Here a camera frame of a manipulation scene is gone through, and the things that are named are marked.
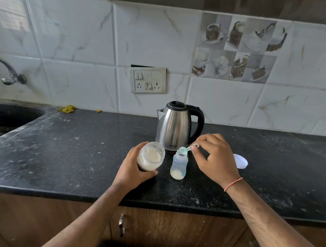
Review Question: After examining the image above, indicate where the person's right hand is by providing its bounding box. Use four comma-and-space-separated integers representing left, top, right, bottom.
191, 133, 241, 189

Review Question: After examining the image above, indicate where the person's left hand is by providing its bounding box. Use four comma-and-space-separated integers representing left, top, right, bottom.
112, 141, 158, 191

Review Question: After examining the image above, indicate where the mint green measuring scoop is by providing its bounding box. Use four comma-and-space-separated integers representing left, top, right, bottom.
178, 144, 200, 155

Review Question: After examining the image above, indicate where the clear jar of milk powder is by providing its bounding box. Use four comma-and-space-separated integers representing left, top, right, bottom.
137, 142, 166, 172

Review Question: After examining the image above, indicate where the person's right forearm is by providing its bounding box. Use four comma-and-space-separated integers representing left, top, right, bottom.
226, 179, 315, 247

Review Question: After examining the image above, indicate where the person's left forearm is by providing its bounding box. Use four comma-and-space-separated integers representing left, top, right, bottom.
43, 184, 127, 247

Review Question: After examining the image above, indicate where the clear baby bottle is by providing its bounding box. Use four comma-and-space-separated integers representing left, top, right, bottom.
170, 151, 189, 181

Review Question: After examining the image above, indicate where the stainless steel electric kettle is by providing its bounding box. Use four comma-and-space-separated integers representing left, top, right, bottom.
156, 101, 205, 151

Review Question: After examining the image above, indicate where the white jar lid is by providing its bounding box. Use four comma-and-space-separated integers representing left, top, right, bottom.
233, 154, 248, 169

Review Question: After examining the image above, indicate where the orange thread wristband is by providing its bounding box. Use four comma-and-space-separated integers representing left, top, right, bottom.
224, 177, 243, 192

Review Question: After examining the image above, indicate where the wooden cabinet door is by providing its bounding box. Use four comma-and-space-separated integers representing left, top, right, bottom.
0, 193, 112, 247
110, 206, 249, 247

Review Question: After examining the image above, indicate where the black kitchen sink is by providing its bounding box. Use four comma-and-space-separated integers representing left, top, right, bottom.
0, 103, 46, 135

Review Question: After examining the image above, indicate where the chrome sink tap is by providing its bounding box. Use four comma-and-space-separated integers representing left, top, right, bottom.
0, 59, 27, 86

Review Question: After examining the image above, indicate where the metal cabinet handle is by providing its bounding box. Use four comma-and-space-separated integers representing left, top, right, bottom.
119, 214, 126, 238

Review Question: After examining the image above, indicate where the white wall switch socket plate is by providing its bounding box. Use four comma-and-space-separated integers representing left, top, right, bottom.
130, 67, 167, 94

